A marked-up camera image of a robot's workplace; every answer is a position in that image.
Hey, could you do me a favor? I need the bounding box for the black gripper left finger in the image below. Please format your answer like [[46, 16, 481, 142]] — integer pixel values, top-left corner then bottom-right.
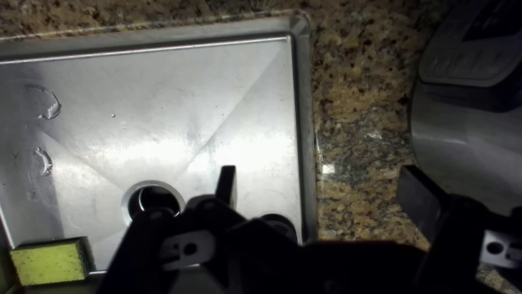
[[96, 163, 298, 294]]

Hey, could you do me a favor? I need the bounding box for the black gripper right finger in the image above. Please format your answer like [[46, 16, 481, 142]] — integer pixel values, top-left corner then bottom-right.
[[396, 163, 522, 294]]

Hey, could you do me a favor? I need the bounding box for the black sink drain guard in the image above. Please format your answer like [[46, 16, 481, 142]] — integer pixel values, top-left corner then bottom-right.
[[121, 179, 188, 225]]

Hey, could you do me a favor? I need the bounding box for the silver black rice cooker body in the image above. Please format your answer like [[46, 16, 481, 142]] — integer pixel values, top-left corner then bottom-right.
[[409, 0, 522, 219]]

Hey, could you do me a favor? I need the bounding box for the stainless steel sink basin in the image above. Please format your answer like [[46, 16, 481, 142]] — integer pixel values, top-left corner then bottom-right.
[[0, 15, 320, 274]]

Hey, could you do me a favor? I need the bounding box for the yellow green sponge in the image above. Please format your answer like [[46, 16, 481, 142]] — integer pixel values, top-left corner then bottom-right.
[[8, 237, 95, 287]]

